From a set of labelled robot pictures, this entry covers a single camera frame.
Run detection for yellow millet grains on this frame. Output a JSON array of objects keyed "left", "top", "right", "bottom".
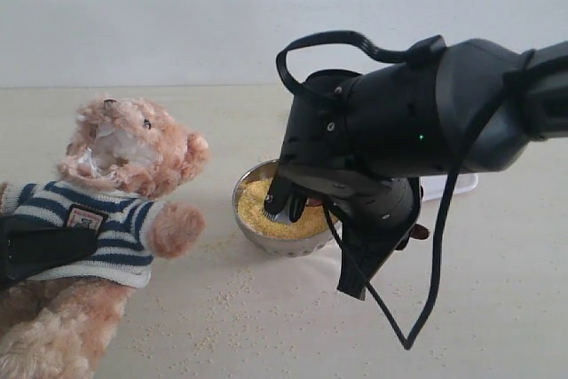
[{"left": 237, "top": 178, "right": 328, "bottom": 240}]

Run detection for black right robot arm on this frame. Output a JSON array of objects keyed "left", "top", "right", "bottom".
[{"left": 264, "top": 31, "right": 567, "bottom": 257}]

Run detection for black camera cable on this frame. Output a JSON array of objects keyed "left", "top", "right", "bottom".
[{"left": 319, "top": 48, "right": 536, "bottom": 351}]

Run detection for plush teddy bear striped sweater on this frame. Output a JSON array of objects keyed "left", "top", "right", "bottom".
[{"left": 1, "top": 96, "right": 209, "bottom": 378}]

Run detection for stainless steel bowl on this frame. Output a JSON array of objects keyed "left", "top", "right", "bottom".
[{"left": 233, "top": 160, "right": 343, "bottom": 257}]

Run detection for white plastic tray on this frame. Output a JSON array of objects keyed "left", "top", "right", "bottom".
[{"left": 419, "top": 172, "right": 479, "bottom": 203}]

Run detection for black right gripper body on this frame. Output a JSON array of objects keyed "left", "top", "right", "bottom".
[{"left": 274, "top": 164, "right": 421, "bottom": 250}]

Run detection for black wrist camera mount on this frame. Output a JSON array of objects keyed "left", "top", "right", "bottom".
[{"left": 336, "top": 225, "right": 401, "bottom": 301}]

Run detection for dark red wooden spoon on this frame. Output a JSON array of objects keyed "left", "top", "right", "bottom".
[{"left": 306, "top": 198, "right": 430, "bottom": 241}]

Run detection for black flat ribbon cable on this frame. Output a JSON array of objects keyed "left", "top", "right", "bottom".
[{"left": 275, "top": 30, "right": 447, "bottom": 109}]

